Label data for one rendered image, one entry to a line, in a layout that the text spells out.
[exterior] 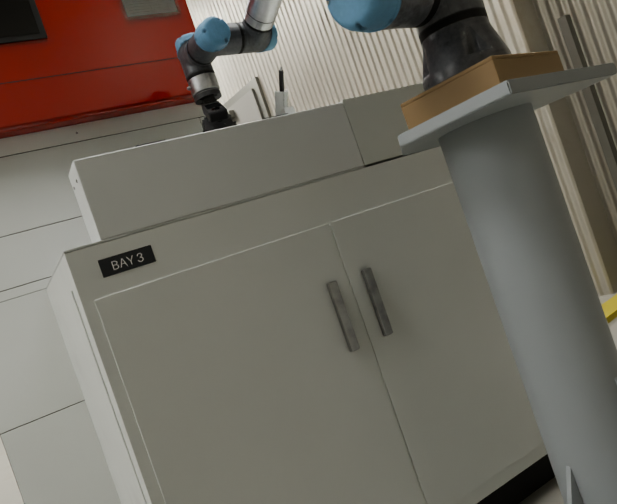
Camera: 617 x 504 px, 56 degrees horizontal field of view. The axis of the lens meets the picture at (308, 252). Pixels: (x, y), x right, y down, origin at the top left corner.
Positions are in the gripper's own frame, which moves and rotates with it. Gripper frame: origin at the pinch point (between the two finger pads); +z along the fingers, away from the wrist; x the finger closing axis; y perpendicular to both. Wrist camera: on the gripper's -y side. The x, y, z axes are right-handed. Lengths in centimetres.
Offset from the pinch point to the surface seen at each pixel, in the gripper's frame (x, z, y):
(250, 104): -71, -106, 334
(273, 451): 15, 58, -43
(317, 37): -117, -115, 250
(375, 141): -26.6, 9.6, -30.7
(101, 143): 30.1, -19.8, 17.3
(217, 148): 6.5, 3.4, -40.8
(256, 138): -1.4, 3.2, -38.4
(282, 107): -16.5, -9.9, -3.3
